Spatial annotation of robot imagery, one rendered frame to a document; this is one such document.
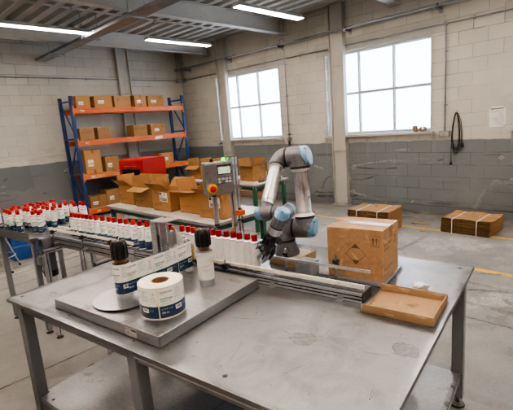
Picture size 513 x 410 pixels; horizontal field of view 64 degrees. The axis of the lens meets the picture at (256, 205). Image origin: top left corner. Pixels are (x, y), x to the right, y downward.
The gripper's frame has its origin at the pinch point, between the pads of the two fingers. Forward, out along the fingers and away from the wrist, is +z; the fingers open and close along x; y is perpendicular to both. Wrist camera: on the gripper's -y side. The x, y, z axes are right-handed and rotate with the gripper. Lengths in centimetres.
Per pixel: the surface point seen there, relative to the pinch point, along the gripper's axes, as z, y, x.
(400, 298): -27, -7, 68
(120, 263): 8, 62, -40
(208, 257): -2.9, 29.7, -14.9
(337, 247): -24.9, -16.3, 28.6
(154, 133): 258, -476, -589
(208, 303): 4.3, 45.8, 3.4
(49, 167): 358, -271, -654
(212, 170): -27, -2, -53
